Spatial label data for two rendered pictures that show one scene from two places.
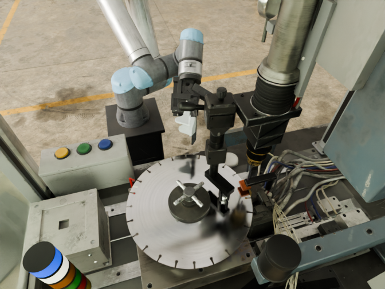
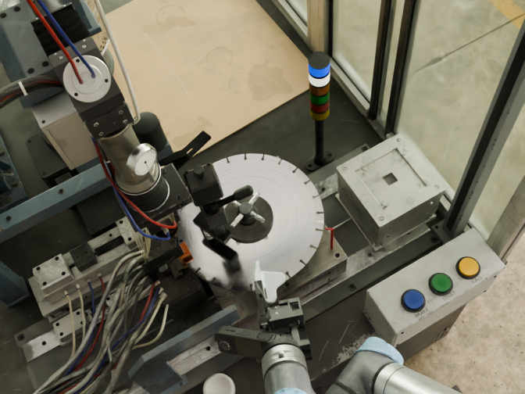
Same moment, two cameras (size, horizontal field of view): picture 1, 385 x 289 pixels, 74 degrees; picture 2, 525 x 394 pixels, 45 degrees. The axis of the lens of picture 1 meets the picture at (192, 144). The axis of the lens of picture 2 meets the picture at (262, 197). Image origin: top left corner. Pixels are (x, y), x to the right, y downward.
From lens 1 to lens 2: 116 cm
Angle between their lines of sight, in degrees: 70
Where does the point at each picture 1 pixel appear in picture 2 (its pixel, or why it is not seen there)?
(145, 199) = (300, 209)
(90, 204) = (373, 205)
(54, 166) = (461, 244)
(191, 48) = (283, 376)
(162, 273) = not seen: hidden behind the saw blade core
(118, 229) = (348, 234)
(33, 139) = not seen: outside the picture
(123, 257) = (326, 206)
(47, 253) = (313, 62)
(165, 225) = (267, 187)
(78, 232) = (367, 175)
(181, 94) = (287, 316)
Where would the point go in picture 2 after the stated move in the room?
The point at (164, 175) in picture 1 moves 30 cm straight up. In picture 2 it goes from (289, 246) to (281, 178)
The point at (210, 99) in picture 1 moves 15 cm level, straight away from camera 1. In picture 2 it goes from (211, 172) to (221, 252)
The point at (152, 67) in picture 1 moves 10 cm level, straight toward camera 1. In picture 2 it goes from (357, 363) to (331, 311)
